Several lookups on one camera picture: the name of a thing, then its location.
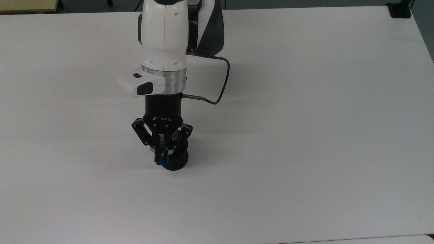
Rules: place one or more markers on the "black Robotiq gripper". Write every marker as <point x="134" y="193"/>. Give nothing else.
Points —
<point x="164" y="108"/>

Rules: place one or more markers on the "small blue object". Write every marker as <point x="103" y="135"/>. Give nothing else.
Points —
<point x="158" y="162"/>

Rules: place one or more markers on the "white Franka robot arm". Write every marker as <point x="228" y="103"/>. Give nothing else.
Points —
<point x="164" y="34"/>

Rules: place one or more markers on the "black mesh pen cup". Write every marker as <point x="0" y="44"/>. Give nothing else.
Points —
<point x="176" y="162"/>

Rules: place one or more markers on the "light wooden desk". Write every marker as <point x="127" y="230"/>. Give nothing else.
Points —
<point x="27" y="5"/>

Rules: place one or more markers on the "black table clamp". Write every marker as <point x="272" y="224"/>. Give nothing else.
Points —
<point x="400" y="10"/>

